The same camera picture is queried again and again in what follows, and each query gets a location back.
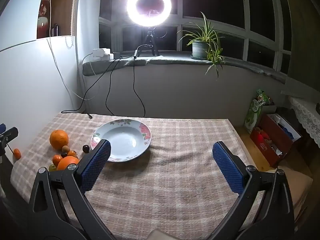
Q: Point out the black tripod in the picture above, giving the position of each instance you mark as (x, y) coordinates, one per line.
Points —
(150, 40)

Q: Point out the white power strip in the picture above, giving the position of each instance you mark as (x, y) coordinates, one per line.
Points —
(101, 53)

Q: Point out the small orange kumquat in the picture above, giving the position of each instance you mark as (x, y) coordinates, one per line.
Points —
(72, 153)

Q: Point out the red vase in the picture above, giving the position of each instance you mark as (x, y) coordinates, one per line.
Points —
(43, 17)

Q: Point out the green plant pot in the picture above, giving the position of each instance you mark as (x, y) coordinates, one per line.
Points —
(198, 48)

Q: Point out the large orange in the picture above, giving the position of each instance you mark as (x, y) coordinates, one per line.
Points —
(68, 163)
(59, 139)

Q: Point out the white lace cloth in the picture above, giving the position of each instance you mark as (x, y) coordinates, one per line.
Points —
(307, 120)

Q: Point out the floral white plate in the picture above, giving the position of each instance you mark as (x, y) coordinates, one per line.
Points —
(122, 140)

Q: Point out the green grape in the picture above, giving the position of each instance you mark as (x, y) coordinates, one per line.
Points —
(52, 167)

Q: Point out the dark bottle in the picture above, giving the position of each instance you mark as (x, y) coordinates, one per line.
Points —
(55, 30)

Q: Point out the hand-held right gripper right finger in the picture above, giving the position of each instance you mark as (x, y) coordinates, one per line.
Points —
(228, 166)

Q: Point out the green snack bag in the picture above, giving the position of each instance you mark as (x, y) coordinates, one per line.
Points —
(263, 98)

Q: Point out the spider plant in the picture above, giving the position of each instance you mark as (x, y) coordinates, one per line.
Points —
(207, 32)

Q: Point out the grey windowsill pad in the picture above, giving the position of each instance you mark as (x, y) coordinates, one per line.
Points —
(175, 60)

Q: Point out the dark curtain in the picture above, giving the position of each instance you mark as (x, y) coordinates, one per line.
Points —
(302, 30)

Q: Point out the small tangerine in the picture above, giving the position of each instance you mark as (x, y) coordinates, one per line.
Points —
(17, 153)
(57, 159)

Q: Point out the small grey charger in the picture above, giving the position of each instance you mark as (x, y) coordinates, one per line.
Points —
(116, 55)

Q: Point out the red cardboard box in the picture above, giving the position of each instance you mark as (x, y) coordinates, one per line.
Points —
(265, 145)

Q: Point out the green plastic package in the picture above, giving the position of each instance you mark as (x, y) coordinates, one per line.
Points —
(252, 117)

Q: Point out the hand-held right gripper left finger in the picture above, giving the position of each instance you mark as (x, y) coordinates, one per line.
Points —
(96, 163)

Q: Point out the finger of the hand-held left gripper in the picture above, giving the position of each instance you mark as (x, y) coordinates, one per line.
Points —
(2, 127)
(10, 136)

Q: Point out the white panel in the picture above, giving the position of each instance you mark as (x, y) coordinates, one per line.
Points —
(30, 80)

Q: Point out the brown longan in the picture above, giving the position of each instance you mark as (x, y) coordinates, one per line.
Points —
(65, 148)

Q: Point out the white window frame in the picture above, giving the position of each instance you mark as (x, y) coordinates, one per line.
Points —
(246, 10)

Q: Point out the wooden wall shelf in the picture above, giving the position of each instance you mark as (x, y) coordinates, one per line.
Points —
(65, 10)

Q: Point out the checked beige tablecloth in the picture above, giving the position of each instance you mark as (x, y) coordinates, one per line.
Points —
(175, 155)

